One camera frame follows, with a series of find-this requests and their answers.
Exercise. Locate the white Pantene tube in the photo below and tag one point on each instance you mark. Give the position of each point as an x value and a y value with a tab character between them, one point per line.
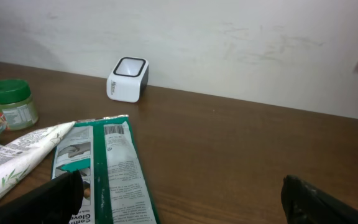
23	154

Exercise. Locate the white barcode scanner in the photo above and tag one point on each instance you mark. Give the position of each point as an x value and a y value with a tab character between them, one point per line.
128	79

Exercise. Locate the green 3M glove packet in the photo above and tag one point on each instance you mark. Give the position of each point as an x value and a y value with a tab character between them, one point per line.
104	153

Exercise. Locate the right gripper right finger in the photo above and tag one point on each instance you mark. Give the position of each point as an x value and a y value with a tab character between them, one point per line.
303	203

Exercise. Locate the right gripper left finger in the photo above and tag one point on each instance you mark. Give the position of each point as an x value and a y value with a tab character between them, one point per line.
53	202

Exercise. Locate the green lid jar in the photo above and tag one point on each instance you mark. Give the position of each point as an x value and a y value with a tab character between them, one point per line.
17	108

